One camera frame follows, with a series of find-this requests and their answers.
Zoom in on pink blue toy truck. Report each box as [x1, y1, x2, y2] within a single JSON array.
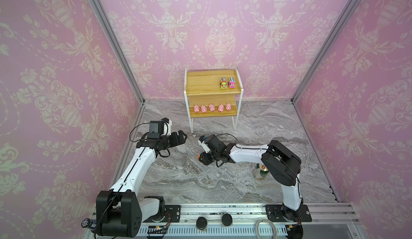
[[228, 77, 236, 89]]

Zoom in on green truck with grille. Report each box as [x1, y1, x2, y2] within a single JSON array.
[[220, 78, 227, 89]]

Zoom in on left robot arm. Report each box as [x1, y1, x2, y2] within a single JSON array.
[[93, 118, 187, 238]]

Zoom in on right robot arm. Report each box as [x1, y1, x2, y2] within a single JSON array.
[[198, 135, 303, 222]]

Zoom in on green can gold lid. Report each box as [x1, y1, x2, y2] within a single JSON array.
[[253, 164, 269, 180]]

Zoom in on black round knob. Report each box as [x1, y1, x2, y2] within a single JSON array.
[[195, 216, 208, 231], [221, 213, 233, 227]]

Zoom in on purple drink bottle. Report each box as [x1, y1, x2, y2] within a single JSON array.
[[81, 218, 97, 230]]

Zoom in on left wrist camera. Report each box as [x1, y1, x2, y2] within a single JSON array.
[[161, 118, 172, 136]]

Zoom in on wooden two-tier shelf white frame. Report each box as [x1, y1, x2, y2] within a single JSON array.
[[183, 68, 244, 133]]

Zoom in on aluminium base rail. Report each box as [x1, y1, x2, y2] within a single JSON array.
[[141, 203, 360, 225]]

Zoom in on coiled white cable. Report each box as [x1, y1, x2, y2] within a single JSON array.
[[255, 219, 278, 239]]

